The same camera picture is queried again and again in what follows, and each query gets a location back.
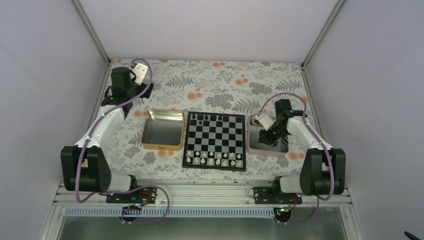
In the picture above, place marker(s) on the gold metal tin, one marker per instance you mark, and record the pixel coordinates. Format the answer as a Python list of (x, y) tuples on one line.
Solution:
[(163, 130)]

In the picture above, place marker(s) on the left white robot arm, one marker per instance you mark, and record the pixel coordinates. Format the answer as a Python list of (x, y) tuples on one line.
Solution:
[(84, 164)]

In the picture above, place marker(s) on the floral table mat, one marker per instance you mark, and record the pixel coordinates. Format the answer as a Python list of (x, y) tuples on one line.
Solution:
[(233, 87)]

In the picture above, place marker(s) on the white slotted cable duct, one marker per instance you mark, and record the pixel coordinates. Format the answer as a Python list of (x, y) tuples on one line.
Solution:
[(172, 212)]

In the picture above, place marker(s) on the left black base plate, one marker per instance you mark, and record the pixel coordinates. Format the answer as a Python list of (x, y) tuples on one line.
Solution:
[(142, 196)]

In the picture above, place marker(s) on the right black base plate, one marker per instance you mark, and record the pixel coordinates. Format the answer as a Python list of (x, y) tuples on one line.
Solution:
[(273, 196)]

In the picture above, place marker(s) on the aluminium frame rail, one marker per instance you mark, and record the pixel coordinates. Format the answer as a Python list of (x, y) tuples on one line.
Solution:
[(184, 193)]

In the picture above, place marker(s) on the frame post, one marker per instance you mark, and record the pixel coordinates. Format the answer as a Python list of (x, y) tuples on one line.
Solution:
[(328, 23), (91, 31)]

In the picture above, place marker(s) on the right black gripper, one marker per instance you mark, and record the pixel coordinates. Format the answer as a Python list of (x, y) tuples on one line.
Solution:
[(268, 140)]

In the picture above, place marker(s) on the right frame post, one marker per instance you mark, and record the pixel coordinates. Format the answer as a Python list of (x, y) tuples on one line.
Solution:
[(328, 23)]

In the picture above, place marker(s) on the left frame post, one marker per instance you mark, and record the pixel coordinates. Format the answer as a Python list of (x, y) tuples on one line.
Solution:
[(91, 31)]

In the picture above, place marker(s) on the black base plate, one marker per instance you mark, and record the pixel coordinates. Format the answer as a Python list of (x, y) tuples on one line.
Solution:
[(142, 196), (273, 196)]

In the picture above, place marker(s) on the pink metal tin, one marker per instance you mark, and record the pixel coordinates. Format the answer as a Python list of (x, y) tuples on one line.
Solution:
[(254, 147)]

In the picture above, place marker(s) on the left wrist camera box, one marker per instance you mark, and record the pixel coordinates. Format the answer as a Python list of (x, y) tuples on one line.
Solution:
[(140, 70)]

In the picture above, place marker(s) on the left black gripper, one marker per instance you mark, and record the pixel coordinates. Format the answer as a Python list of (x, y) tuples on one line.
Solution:
[(148, 93)]

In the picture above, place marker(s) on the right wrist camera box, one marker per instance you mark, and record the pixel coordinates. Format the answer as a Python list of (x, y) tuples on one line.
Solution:
[(264, 120)]

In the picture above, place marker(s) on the black white chessboard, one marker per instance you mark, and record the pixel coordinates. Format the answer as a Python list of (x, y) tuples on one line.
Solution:
[(215, 144)]

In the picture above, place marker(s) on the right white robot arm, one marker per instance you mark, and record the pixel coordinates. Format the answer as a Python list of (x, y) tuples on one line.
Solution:
[(323, 170)]

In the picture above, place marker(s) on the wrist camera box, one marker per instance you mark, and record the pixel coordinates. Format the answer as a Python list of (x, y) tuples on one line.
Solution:
[(140, 70), (264, 120)]

